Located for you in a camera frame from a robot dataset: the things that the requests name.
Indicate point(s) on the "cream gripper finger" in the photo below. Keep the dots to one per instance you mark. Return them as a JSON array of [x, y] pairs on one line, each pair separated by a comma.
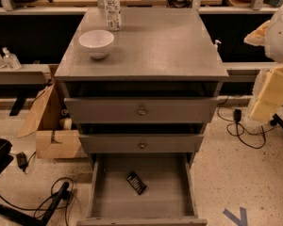
[[267, 95], [257, 37]]

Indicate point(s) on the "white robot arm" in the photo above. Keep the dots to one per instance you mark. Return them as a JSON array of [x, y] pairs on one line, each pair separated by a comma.
[[273, 44]]

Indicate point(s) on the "grey wooden drawer cabinet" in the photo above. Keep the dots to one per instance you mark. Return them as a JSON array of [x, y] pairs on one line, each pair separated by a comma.
[[159, 53]]

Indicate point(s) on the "grey open bottom drawer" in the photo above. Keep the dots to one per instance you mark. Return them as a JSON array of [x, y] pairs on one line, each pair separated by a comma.
[[167, 200]]

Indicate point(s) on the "grey top drawer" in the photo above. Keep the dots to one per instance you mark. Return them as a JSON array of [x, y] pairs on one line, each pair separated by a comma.
[[95, 110]]

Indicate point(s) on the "grey middle drawer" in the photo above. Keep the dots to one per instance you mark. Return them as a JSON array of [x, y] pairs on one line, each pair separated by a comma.
[[141, 143]]

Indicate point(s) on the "black chair leg right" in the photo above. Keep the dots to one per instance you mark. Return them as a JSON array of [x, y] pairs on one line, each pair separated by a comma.
[[276, 120]]

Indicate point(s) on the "small white pump bottle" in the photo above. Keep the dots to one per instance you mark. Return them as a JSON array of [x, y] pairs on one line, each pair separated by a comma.
[[217, 43]]

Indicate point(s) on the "black power adapter right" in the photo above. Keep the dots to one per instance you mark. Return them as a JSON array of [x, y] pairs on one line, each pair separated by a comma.
[[237, 115]]

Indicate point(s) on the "black power adapter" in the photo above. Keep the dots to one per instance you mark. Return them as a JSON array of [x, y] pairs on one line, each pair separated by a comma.
[[237, 115], [21, 160]]

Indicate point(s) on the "clear plastic water bottle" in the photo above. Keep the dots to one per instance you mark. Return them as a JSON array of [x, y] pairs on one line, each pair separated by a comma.
[[113, 14]]

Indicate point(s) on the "white ceramic bowl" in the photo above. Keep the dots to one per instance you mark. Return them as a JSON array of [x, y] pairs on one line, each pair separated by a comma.
[[97, 43]]

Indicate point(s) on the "open cardboard box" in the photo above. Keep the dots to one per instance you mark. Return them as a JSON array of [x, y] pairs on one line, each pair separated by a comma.
[[42, 121]]

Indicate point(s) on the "clear sanitizer bottle right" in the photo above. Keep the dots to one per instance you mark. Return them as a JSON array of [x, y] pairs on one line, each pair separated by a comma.
[[11, 60]]

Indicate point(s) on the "black power adapter left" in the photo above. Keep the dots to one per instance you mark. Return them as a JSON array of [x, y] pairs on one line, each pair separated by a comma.
[[21, 160]]

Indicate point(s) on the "black stand base left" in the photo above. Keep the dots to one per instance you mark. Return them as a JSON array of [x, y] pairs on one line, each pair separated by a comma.
[[58, 200]]

